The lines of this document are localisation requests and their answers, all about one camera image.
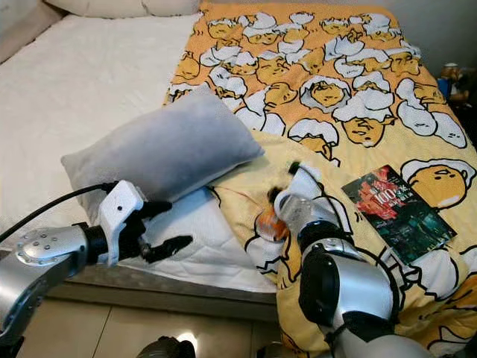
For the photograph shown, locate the grey plush pillow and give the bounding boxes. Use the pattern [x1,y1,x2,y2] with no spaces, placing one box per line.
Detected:
[61,88,266,222]

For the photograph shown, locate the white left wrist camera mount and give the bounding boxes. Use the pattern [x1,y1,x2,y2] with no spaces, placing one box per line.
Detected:
[95,180,147,267]

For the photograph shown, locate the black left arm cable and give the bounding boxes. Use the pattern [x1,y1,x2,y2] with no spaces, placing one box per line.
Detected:
[0,181,120,243]

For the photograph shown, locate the white quilted mattress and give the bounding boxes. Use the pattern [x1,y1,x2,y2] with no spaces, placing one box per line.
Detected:
[0,12,279,294]

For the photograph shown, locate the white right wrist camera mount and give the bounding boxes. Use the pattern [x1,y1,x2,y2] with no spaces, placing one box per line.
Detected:
[277,162,325,223]

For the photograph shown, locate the dark grey robot left foot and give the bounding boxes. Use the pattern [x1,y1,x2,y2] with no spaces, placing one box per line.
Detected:
[135,336,196,358]

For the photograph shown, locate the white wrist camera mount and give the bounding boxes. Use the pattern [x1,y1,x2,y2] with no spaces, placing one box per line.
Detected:
[277,162,325,223]
[95,180,147,267]

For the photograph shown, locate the beige padded headboard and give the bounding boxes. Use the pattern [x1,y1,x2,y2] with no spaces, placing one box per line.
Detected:
[0,4,63,65]

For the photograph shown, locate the yellow cartoon egg print blanket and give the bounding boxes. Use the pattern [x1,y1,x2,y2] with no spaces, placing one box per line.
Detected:
[165,0,477,356]

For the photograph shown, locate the dark book with red cover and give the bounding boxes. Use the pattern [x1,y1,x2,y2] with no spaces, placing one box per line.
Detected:
[341,165,458,266]

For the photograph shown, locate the black bedside cabinet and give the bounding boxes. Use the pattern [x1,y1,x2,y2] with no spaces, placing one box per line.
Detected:
[449,75,477,132]

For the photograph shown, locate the cream long bolster pillow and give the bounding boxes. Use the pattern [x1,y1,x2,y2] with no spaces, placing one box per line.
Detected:
[43,0,203,19]

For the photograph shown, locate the grey bed base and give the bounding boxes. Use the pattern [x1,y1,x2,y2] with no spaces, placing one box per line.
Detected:
[37,257,278,323]

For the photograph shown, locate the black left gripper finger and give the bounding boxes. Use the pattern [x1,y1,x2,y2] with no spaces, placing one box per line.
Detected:
[142,198,174,223]
[140,234,194,264]

